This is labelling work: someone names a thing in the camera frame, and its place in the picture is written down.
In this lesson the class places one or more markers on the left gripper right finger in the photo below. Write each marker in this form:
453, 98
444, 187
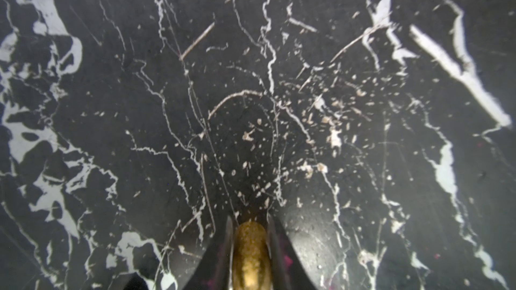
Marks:
286, 268

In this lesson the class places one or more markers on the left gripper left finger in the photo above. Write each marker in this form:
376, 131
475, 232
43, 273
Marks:
213, 271

